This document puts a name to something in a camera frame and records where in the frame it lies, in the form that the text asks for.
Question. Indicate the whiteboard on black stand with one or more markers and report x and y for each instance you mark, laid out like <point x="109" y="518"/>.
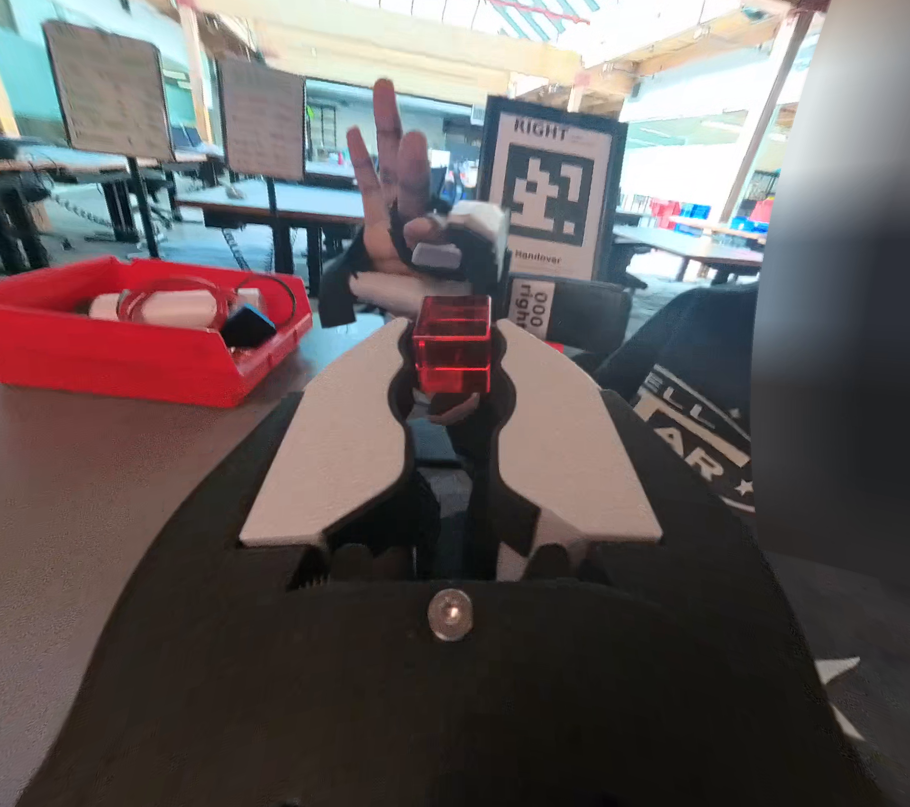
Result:
<point x="263" y="117"/>
<point x="110" y="88"/>

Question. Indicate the wooden office desk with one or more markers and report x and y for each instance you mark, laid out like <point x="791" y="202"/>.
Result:
<point x="71" y="163"/>
<point x="306" y="202"/>
<point x="689" y="245"/>

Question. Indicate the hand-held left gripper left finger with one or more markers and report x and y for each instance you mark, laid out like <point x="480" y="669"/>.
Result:
<point x="334" y="458"/>

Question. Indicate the white bottle with black cap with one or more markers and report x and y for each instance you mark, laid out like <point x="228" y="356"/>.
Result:
<point x="178" y="309"/>

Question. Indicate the tag poster on black stand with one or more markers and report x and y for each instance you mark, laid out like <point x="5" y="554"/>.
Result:
<point x="554" y="188"/>

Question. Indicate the black printed shirt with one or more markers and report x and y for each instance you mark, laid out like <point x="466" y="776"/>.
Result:
<point x="675" y="352"/>

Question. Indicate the blue and black foam block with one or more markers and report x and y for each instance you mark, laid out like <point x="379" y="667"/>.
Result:
<point x="249" y="327"/>

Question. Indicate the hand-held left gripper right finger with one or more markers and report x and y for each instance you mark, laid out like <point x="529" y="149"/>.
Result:
<point x="576" y="458"/>

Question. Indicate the person's right hand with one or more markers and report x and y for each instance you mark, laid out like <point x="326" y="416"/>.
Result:
<point x="387" y="195"/>

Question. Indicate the red plastic bin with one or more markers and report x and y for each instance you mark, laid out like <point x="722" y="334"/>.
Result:
<point x="106" y="359"/>

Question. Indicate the stack of blue crates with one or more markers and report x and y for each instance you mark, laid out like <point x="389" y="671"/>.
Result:
<point x="693" y="212"/>

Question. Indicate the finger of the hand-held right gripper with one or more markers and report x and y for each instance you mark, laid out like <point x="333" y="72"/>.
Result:
<point x="434" y="256"/>
<point x="480" y="217"/>

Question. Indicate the red acrylic cube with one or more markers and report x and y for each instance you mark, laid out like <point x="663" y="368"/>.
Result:
<point x="451" y="345"/>

